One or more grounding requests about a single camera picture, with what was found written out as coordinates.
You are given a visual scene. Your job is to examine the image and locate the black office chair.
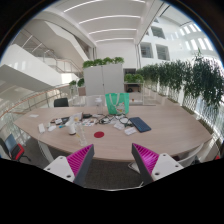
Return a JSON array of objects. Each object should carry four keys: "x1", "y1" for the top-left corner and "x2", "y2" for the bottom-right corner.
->
[{"x1": 54, "y1": 98, "x2": 69, "y2": 107}]

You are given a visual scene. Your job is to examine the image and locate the white remote-like box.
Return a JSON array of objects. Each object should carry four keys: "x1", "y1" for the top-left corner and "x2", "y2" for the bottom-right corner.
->
[{"x1": 38, "y1": 123, "x2": 45, "y2": 134}]

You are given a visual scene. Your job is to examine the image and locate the white packet on table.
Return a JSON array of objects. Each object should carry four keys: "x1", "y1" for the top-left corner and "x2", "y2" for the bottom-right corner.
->
[{"x1": 124, "y1": 127, "x2": 137, "y2": 136}]

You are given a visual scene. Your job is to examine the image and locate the white chair right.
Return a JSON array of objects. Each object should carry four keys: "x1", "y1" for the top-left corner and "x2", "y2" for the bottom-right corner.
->
[{"x1": 177, "y1": 141, "x2": 210, "y2": 167}]

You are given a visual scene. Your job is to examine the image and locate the green plant hedge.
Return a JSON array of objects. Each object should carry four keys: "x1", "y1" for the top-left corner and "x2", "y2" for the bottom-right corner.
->
[{"x1": 137, "y1": 51, "x2": 224, "y2": 107}]

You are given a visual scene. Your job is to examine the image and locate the green tote bag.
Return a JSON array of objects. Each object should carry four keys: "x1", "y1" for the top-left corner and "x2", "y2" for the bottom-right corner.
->
[{"x1": 105, "y1": 93, "x2": 129, "y2": 115}]

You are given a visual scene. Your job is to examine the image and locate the white cabinet with plants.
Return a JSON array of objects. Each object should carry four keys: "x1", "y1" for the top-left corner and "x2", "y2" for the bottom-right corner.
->
[{"x1": 83, "y1": 57, "x2": 124, "y2": 96}]

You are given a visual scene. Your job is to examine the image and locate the clear plastic water bottle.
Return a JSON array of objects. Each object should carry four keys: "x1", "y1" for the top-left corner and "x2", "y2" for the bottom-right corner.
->
[{"x1": 75, "y1": 117, "x2": 87, "y2": 146}]

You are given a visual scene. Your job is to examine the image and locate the red round coaster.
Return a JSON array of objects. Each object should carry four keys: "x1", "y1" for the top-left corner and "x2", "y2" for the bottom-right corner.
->
[{"x1": 94, "y1": 131, "x2": 105, "y2": 138}]

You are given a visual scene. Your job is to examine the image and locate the red and blue chair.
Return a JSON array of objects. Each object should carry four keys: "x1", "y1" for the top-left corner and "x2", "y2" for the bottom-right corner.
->
[{"x1": 0, "y1": 134, "x2": 25, "y2": 162}]

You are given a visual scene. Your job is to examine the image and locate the white cup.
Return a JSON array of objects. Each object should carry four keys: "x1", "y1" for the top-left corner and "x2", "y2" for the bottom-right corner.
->
[{"x1": 65, "y1": 121, "x2": 76, "y2": 135}]

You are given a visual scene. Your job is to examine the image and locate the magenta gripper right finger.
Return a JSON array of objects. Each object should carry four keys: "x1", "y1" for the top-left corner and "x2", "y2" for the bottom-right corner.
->
[{"x1": 132, "y1": 143, "x2": 183, "y2": 185}]

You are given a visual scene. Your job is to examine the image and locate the clear bottle near bag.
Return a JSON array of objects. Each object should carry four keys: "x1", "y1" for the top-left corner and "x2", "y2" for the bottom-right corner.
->
[{"x1": 95, "y1": 97, "x2": 103, "y2": 115}]

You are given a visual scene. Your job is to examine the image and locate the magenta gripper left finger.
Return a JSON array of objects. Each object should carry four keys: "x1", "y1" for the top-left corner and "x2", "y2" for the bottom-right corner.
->
[{"x1": 44, "y1": 144, "x2": 94, "y2": 186}]

